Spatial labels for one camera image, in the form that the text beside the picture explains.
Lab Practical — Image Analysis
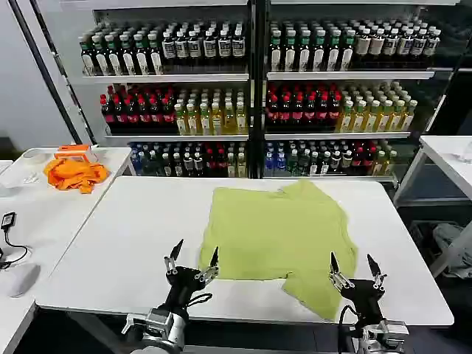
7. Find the black power adapter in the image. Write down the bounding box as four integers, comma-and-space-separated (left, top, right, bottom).
1, 211, 17, 232

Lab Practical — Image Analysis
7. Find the light green shirt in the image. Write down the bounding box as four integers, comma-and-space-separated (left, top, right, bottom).
198, 179, 359, 322

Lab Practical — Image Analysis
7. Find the shelf of bottles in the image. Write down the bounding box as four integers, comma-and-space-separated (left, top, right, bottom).
76, 0, 256, 178
257, 0, 443, 181

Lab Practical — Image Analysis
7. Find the orange and white box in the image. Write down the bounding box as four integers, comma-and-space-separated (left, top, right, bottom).
54, 145, 98, 163

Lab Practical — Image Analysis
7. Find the black adapter cable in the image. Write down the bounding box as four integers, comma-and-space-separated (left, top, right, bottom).
0, 228, 29, 271

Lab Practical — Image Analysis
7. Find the white side table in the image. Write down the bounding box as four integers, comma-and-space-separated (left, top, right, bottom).
392, 135, 472, 208
0, 147, 133, 354

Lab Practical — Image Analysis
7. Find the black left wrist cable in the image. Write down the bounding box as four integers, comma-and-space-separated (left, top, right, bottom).
183, 292, 213, 310

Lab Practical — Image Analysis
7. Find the white tape roll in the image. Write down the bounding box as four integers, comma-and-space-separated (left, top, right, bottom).
22, 151, 52, 165

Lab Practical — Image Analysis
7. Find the grey cloth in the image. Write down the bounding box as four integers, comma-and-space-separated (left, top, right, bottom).
431, 222, 472, 280

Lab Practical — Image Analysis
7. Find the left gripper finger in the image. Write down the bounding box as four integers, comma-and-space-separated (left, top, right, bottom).
163, 238, 184, 276
195, 246, 220, 283

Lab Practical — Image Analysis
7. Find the black basket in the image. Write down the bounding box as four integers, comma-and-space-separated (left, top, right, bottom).
409, 219, 472, 282

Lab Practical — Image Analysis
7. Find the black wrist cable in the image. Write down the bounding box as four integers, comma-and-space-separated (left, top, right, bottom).
183, 292, 213, 310
337, 303, 366, 337

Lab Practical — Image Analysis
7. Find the black slanted pole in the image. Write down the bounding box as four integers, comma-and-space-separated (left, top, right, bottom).
29, 0, 99, 145
8, 0, 82, 145

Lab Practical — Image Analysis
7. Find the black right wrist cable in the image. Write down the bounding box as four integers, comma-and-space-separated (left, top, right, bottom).
337, 303, 366, 337

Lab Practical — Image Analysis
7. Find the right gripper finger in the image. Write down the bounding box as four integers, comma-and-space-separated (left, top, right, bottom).
328, 251, 354, 289
367, 253, 388, 291

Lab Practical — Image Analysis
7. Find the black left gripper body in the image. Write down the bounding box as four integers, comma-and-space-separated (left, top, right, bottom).
164, 265, 208, 313

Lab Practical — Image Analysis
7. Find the orange cloth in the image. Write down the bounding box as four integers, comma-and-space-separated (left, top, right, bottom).
43, 157, 111, 195

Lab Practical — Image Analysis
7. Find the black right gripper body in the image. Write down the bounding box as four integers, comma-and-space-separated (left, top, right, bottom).
340, 278, 386, 327

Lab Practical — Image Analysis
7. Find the white computer mouse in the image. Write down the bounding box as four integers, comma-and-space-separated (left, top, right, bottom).
7, 263, 41, 299

